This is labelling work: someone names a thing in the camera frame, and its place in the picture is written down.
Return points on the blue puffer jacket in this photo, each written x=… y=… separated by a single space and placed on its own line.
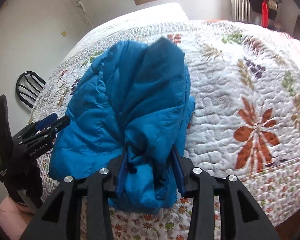
x=136 y=98

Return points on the black metal chair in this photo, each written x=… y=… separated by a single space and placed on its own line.
x=28 y=87

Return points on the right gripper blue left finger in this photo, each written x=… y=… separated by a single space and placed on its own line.
x=120 y=172

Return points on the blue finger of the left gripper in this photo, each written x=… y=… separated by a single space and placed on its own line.
x=46 y=122
x=57 y=126

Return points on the coat rack with clothes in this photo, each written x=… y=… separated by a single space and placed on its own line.
x=268 y=10

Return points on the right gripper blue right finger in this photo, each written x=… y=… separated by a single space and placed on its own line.
x=180 y=171

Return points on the yellow wall socket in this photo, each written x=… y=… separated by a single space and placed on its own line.
x=64 y=33

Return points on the left hand in pink sleeve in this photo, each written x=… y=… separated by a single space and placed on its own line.
x=14 y=218

